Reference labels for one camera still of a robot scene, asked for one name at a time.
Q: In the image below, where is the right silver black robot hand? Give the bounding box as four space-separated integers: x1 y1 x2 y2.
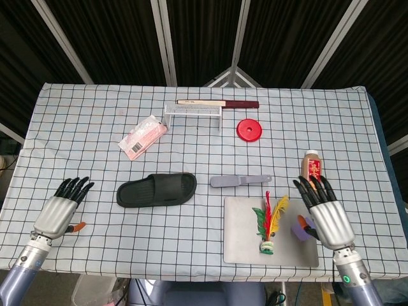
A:
292 174 356 250

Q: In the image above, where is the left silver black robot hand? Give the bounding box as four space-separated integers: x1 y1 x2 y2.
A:
33 175 96 240

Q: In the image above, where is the black rubber slipper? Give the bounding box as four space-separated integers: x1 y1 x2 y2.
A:
116 172 198 208

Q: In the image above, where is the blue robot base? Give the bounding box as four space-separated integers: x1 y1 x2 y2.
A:
127 279 267 306

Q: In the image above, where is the purple block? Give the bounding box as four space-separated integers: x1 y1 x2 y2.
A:
290 215 318 244

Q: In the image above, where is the brown drink bottle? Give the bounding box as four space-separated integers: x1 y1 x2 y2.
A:
300 149 323 192

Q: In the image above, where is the colourful feather shuttlecock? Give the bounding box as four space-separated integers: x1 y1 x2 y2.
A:
251 190 290 256

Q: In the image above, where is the dark blue under cloth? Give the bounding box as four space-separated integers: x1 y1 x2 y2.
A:
366 91 408 205

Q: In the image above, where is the clear plastic storage box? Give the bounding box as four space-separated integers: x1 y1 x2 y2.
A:
71 274 117 306

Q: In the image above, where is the grey flat tray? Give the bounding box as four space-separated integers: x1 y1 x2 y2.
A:
222 196 320 268

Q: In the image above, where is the pink white plastic packet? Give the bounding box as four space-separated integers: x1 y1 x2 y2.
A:
117 115 168 161

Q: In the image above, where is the red plastic disc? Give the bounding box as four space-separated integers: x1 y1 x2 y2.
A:
236 118 264 141

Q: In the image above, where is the white black checked tablecloth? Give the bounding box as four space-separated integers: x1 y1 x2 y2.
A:
0 82 408 283

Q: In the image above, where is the dark red folded fan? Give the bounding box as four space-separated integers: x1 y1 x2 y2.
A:
176 99 260 109

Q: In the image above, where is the white metal frame post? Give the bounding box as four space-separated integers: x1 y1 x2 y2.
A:
387 135 408 156
228 0 251 71
151 0 178 86
301 0 364 89
0 122 25 143
31 0 94 85

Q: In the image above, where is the white wire mesh rack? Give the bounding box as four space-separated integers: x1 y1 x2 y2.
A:
163 103 223 132

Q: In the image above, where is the white triangular frame brace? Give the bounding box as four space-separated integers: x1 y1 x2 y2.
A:
203 66 263 89

